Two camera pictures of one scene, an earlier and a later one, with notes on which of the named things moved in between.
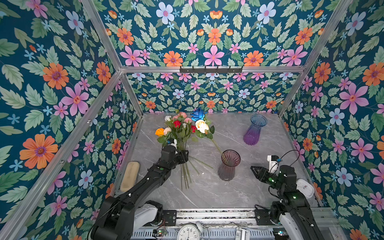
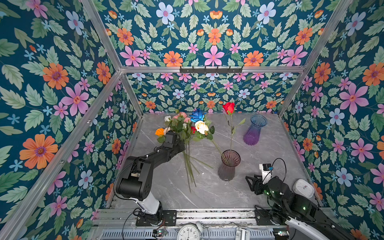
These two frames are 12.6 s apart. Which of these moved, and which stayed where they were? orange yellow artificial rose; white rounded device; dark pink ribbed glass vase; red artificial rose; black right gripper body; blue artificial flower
Moved: black right gripper body; red artificial rose
Stayed: white rounded device; blue artificial flower; orange yellow artificial rose; dark pink ribbed glass vase
